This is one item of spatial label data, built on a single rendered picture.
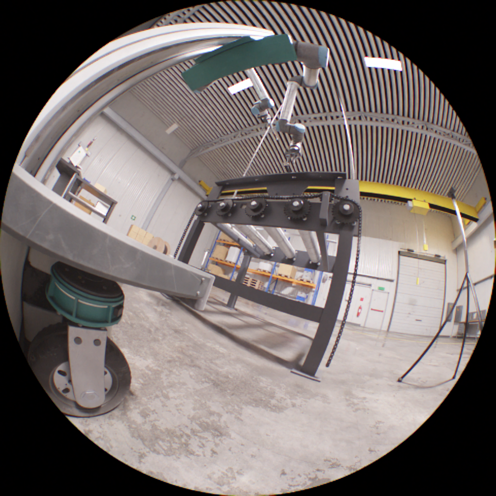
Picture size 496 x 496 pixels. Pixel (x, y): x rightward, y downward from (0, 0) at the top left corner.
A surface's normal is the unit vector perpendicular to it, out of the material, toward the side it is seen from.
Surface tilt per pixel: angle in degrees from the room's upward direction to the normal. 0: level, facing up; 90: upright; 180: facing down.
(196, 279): 90
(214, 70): 180
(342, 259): 90
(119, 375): 92
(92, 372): 90
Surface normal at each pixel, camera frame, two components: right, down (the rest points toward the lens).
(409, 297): -0.48, -0.38
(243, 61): -0.33, 0.91
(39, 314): 0.88, 0.20
